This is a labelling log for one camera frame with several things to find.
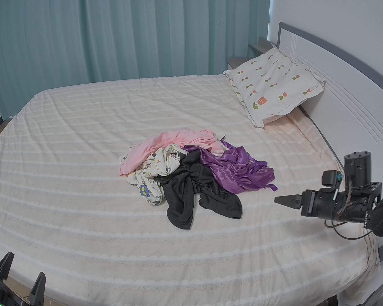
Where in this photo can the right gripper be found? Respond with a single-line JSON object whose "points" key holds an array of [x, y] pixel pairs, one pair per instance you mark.
{"points": [[325, 204]]}

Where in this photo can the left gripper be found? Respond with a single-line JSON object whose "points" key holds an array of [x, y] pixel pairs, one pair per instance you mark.
{"points": [[0, 295]]}

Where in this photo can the black T-shirt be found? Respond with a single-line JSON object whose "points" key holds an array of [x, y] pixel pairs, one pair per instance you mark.
{"points": [[182, 196]]}

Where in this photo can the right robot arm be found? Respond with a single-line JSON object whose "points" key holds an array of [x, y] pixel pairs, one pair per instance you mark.
{"points": [[357, 170]]}

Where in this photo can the bed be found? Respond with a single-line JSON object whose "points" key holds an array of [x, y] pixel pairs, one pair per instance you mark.
{"points": [[83, 132]]}

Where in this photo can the purple garment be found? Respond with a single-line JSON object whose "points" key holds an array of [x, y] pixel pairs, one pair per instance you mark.
{"points": [[236, 174]]}

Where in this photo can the white printed pillow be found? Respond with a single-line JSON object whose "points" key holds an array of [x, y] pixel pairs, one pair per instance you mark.
{"points": [[274, 81]]}

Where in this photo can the white printed garment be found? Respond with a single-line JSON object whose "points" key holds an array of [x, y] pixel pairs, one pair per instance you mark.
{"points": [[150, 177]]}

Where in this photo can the grey bedside table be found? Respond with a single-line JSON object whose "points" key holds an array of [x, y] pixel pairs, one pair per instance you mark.
{"points": [[236, 61]]}

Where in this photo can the pink garment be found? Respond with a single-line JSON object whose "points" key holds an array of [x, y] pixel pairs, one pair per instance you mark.
{"points": [[153, 145]]}

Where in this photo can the blue-green curtain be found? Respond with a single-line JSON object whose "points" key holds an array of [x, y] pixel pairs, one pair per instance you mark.
{"points": [[115, 27]]}

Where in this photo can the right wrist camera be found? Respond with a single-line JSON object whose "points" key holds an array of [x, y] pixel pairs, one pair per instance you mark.
{"points": [[330, 178]]}

